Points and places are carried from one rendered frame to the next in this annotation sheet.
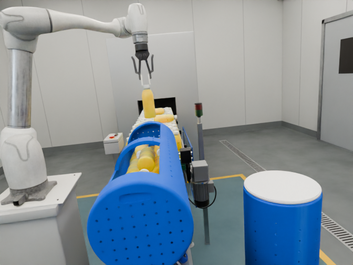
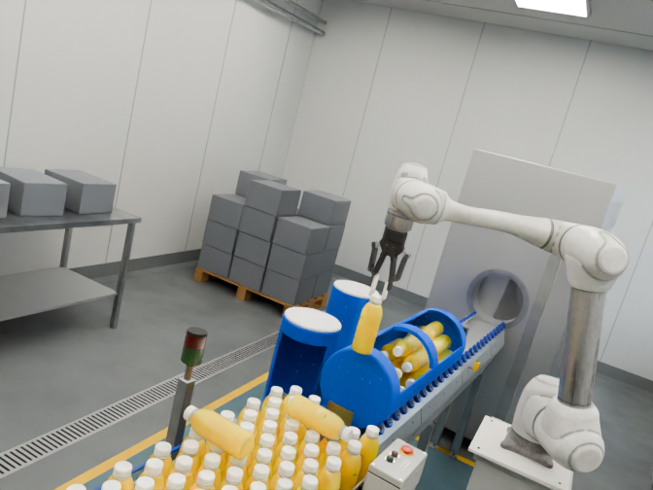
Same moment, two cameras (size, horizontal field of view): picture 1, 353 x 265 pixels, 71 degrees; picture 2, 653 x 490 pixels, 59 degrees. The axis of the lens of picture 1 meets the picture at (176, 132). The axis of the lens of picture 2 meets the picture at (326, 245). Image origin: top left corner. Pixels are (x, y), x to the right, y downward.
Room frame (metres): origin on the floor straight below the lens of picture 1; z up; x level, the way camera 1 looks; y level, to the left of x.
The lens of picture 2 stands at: (3.19, 0.88, 1.96)
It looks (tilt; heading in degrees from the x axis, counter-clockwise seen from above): 12 degrees down; 209
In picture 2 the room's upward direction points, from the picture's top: 14 degrees clockwise
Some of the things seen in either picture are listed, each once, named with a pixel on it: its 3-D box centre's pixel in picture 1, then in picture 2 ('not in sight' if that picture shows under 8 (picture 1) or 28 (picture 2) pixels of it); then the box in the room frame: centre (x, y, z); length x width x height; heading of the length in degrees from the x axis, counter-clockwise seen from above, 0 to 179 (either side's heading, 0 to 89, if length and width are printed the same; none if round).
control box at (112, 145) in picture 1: (114, 142); (395, 473); (1.72, 0.45, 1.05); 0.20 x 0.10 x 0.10; 2
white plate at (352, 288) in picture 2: not in sight; (356, 289); (0.16, -0.55, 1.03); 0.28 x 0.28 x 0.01
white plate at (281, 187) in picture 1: (280, 185); (313, 319); (0.89, -0.39, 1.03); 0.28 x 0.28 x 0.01
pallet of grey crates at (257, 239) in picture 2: not in sight; (273, 239); (-1.72, -2.53, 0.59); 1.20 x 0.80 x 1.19; 96
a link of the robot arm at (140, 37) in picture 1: (140, 39); (398, 220); (1.49, 0.16, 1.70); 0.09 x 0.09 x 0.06
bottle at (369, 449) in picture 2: not in sight; (363, 459); (1.64, 0.32, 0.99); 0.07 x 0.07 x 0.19
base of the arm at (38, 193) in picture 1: (28, 189); (531, 438); (1.05, 0.70, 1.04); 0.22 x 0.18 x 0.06; 6
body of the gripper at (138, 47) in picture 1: (142, 52); (393, 242); (1.49, 0.16, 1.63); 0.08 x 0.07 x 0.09; 94
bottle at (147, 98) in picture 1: (148, 102); (368, 325); (1.49, 0.15, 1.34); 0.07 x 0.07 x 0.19
